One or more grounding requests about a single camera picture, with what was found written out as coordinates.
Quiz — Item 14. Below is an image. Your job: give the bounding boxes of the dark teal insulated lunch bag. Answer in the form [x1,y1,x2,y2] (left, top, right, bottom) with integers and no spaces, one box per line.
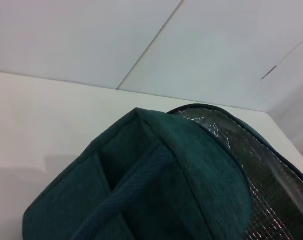
[22,103,303,240]

